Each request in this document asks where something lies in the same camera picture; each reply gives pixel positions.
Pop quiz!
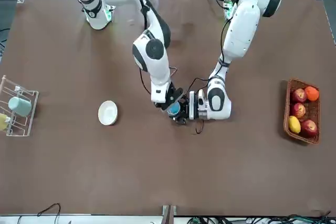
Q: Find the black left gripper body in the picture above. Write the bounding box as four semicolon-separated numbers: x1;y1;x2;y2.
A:
178;97;191;121

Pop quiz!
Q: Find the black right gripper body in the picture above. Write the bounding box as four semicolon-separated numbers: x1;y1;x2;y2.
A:
156;81;185;111

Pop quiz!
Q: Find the blue plastic cup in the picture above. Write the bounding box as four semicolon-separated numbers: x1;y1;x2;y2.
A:
167;102;182;117

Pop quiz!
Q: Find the cream shallow bowl plate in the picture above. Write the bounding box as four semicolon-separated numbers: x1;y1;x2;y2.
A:
98;100;118;126

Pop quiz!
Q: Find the pale green cup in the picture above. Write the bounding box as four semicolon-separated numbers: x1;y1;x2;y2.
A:
7;97;33;116

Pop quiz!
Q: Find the yellow cup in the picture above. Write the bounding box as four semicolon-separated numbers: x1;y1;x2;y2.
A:
0;113;10;131

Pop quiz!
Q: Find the white slotted wrist box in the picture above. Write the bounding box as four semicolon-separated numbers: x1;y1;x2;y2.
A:
188;90;196;120

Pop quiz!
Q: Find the yellow lemon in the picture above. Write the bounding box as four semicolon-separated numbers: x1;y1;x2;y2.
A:
288;115;301;134

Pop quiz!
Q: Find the red apple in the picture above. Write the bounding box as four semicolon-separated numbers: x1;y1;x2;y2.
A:
290;102;307;119
290;88;307;103
300;119;319;137

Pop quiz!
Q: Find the orange fruit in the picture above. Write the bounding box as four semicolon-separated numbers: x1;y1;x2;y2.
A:
304;86;320;102

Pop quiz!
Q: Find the brown wicker basket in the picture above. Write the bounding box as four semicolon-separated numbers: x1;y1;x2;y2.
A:
283;78;321;145

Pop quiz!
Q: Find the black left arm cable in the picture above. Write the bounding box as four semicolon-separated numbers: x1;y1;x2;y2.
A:
187;0;236;135

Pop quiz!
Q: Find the aluminium camera post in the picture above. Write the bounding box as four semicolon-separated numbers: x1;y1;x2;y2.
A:
162;204;179;224

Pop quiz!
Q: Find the white wire cup rack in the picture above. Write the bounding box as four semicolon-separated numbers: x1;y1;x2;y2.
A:
0;74;39;137

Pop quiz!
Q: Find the black desk cable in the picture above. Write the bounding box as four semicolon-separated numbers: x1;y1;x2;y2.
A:
36;202;62;218

